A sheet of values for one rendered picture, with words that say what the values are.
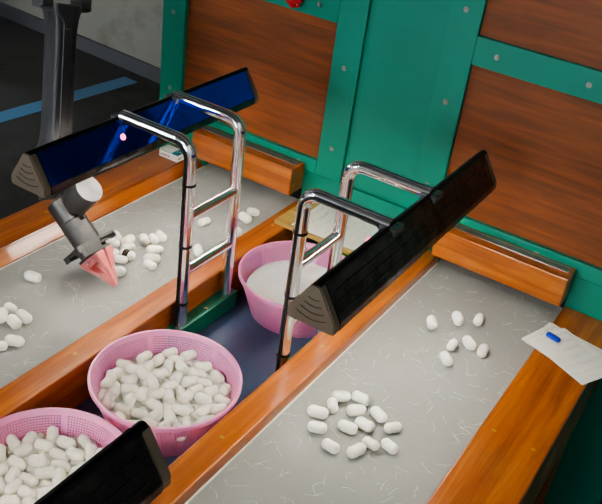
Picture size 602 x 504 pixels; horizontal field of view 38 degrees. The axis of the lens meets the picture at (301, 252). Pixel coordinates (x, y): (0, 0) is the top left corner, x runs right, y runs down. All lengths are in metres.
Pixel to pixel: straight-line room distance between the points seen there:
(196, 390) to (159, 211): 0.64
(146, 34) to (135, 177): 2.74
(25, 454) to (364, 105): 1.05
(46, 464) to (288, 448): 0.39
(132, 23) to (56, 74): 3.16
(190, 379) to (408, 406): 0.39
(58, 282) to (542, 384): 0.97
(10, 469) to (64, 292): 0.48
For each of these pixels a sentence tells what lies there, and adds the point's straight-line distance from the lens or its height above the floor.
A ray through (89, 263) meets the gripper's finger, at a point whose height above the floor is 0.79.
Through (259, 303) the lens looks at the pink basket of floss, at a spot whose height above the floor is 0.75.
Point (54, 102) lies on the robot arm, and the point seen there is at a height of 1.07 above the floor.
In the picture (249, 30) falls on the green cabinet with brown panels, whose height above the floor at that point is 1.13.
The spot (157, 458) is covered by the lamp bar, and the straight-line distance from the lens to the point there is 0.96.
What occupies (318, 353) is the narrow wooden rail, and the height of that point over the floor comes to 0.77.
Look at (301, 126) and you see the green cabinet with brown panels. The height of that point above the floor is 0.94.
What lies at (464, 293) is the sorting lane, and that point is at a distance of 1.94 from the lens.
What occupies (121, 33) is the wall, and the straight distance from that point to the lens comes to 5.01.
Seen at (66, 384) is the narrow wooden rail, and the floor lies 0.74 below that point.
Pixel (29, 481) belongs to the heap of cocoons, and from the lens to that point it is 1.41.
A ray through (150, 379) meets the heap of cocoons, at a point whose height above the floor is 0.74.
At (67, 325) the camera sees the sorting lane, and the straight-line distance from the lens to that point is 1.70.
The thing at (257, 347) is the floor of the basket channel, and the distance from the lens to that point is 1.77.
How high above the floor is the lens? 1.76
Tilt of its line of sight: 31 degrees down
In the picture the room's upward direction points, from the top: 8 degrees clockwise
